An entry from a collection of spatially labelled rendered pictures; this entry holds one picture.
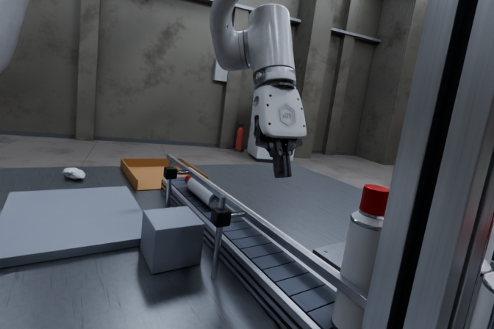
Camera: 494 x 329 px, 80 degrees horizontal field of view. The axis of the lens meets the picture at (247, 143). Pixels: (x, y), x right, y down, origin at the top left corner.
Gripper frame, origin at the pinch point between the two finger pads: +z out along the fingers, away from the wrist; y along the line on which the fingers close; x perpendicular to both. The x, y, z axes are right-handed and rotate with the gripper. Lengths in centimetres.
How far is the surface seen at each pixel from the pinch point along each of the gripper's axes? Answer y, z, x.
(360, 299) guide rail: -4.8, 17.7, -18.5
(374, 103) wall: 650, -186, 403
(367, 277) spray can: -2.1, 15.8, -17.9
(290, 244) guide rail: -4.9, 12.7, -6.2
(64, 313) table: -34.8, 20.0, 11.0
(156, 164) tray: 0, -10, 87
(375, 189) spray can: -1.6, 4.7, -20.3
